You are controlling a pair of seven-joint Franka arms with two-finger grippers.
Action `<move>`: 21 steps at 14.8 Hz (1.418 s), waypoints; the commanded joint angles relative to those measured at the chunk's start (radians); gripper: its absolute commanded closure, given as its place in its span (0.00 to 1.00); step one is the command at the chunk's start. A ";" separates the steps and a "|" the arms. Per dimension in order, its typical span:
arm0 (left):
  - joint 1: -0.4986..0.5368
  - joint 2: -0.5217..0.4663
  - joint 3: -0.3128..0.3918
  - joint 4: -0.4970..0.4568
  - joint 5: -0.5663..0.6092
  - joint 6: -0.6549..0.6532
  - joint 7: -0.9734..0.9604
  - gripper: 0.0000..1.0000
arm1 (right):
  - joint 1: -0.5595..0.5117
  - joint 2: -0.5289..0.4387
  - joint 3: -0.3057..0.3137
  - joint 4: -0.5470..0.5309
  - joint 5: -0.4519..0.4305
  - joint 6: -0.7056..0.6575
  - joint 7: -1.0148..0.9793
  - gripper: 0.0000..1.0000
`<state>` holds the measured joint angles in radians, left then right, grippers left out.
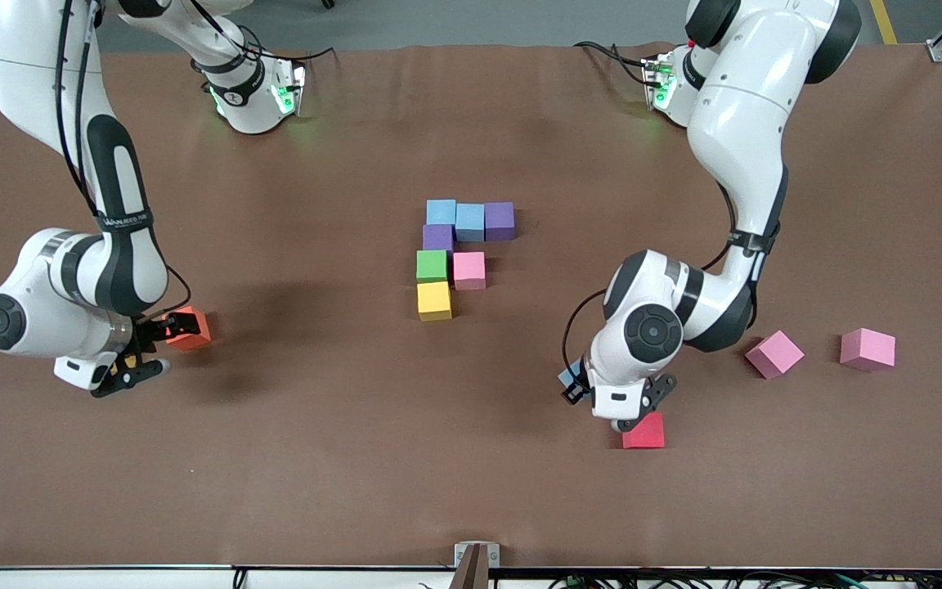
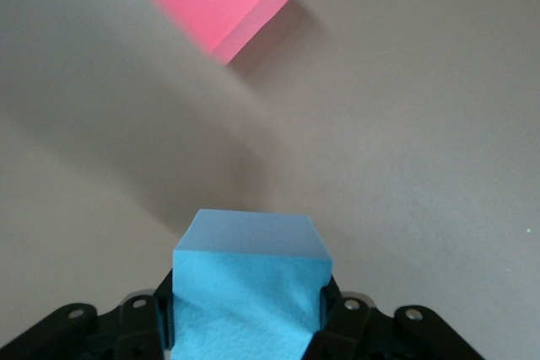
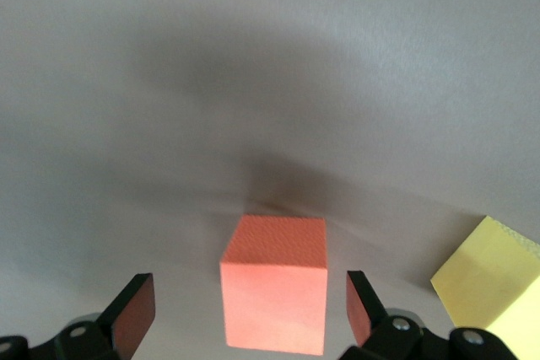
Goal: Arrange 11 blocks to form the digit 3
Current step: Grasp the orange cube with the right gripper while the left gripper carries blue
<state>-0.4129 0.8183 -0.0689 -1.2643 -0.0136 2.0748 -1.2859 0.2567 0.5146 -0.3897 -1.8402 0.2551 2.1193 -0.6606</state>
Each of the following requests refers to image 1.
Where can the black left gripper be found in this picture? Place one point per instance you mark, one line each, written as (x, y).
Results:
(576, 390)

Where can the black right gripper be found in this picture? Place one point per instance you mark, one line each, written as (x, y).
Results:
(146, 333)

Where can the blue foam block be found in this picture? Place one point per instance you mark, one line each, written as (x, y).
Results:
(441, 213)
(469, 222)
(567, 376)

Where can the orange foam block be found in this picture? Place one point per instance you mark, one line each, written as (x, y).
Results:
(193, 335)

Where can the red foam block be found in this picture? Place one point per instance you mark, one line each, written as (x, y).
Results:
(647, 435)

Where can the pink foam block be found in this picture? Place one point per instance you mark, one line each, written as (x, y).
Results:
(774, 354)
(468, 270)
(867, 349)

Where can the yellow foam block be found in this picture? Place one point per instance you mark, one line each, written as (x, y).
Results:
(121, 367)
(434, 301)

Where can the purple foam block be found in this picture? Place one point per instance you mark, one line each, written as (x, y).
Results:
(500, 221)
(437, 237)

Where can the green foam block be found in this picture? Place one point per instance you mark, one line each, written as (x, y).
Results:
(432, 266)

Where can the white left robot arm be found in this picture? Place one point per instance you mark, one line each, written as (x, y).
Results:
(733, 123)

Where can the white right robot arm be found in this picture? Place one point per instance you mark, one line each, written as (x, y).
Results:
(111, 270)

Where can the metal table edge bracket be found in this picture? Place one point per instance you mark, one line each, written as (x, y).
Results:
(477, 560)

